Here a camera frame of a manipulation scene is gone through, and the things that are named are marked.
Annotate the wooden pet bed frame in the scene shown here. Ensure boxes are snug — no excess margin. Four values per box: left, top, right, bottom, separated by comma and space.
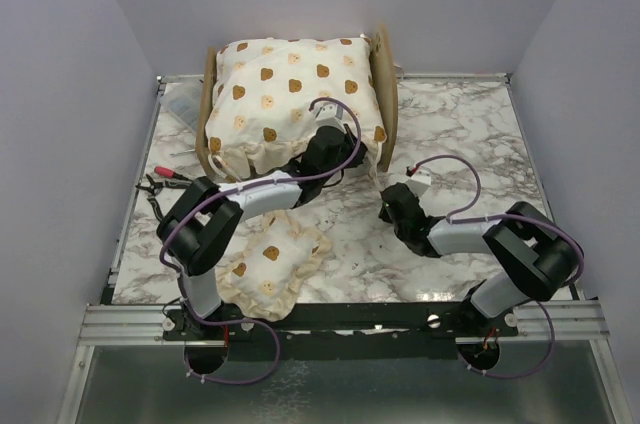
194, 22, 401, 180

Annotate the large bear print cushion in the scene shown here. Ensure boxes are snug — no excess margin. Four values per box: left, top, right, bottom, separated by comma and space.
205, 36, 389, 185

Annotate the small bear print pillow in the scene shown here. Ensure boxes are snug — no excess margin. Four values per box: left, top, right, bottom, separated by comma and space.
216, 211, 332, 322

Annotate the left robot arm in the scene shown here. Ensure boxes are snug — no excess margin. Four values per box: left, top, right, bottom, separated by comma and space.
156, 125, 367, 339

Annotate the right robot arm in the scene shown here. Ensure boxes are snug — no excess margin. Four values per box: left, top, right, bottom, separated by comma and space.
379, 183, 584, 335

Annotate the clear plastic screw box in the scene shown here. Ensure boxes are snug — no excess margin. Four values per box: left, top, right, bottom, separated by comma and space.
160, 79, 203, 133

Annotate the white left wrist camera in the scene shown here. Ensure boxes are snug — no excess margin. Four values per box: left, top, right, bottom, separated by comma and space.
313, 102, 345, 133

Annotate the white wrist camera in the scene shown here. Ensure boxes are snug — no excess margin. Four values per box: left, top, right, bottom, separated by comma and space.
404, 166, 432, 197
313, 102, 345, 133

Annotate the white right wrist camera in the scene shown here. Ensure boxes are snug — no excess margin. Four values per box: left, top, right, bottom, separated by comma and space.
404, 166, 432, 197

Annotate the black front mounting rail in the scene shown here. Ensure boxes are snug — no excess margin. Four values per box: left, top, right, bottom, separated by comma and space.
162, 301, 518, 362

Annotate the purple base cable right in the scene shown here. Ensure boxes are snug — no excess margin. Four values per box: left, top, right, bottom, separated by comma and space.
462, 301, 557, 380

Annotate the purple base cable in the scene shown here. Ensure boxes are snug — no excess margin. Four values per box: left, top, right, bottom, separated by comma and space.
462, 301, 557, 380
169, 263, 282, 386

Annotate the red handled screwdriver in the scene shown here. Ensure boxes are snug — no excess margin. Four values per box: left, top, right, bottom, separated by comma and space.
154, 166, 190, 182

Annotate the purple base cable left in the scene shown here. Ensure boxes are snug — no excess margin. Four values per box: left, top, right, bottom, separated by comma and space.
169, 263, 282, 386

